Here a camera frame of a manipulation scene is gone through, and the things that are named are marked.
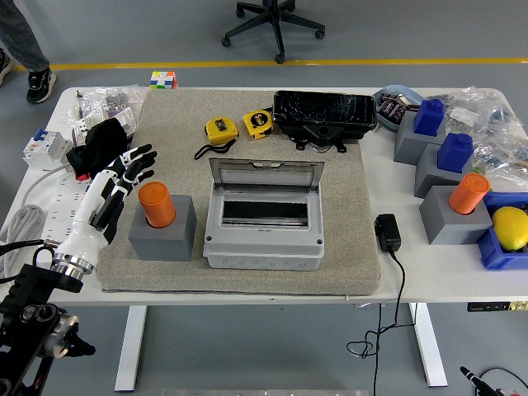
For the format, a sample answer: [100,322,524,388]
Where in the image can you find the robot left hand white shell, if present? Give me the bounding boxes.
[55,143,158,266]

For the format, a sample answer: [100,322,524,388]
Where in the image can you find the robot right hand black fingers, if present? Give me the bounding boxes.
[460,365,524,396]

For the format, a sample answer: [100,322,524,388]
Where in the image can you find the orange cylinder battery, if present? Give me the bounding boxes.
[448,172,492,215]
[137,181,177,229]

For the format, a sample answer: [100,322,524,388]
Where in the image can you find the grey electrical box clear lid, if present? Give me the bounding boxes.
[203,157,326,271]

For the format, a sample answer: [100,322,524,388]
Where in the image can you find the white table leg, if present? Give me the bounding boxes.
[408,303,449,388]
[114,305,149,392]

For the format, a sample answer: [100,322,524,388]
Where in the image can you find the black cloth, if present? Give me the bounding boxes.
[65,120,130,182]

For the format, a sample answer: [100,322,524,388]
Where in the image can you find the black table control panel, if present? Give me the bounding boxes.
[467,301,528,313]

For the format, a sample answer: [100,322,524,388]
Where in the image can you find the grey cube holder round hole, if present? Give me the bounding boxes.
[128,193,197,262]

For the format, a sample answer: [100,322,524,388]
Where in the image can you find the clear bags of small parts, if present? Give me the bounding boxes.
[61,85,149,144]

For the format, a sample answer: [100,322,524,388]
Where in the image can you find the grey-brown mat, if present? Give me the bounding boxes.
[95,88,382,295]

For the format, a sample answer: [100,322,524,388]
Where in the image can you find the blue storage bin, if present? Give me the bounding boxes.
[477,191,528,271]

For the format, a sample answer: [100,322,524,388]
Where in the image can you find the colourful puzzle cube white cross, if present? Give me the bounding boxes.
[149,70,179,90]

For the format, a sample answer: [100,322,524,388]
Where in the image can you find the yellow lemon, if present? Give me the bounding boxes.
[493,206,528,252]

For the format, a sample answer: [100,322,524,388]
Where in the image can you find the grey block holder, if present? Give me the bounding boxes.
[413,142,475,199]
[394,110,449,167]
[419,184,494,246]

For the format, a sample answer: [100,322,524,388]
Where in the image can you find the person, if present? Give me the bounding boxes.
[0,0,58,104]

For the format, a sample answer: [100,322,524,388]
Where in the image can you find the blue plastic block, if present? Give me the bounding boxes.
[436,132,474,173]
[413,98,446,137]

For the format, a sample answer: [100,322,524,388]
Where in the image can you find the black plastic tray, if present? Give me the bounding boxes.
[272,90,379,153]

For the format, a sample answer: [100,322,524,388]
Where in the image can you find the black office chair base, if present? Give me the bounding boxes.
[221,0,327,65]

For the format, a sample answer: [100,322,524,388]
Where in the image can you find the dark component packets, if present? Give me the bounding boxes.
[378,92,408,123]

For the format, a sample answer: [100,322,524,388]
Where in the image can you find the light blue dish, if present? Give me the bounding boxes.
[373,84,426,132]

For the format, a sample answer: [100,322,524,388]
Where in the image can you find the white power cable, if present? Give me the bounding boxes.
[0,163,73,285]

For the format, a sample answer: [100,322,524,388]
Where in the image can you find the white circuit breaker blue switch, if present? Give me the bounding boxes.
[22,128,74,171]

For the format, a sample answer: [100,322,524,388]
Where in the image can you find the yellow tape measure black strap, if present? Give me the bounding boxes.
[194,117,240,160]

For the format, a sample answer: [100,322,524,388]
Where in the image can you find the black power adapter with cord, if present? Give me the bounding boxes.
[345,213,417,396]

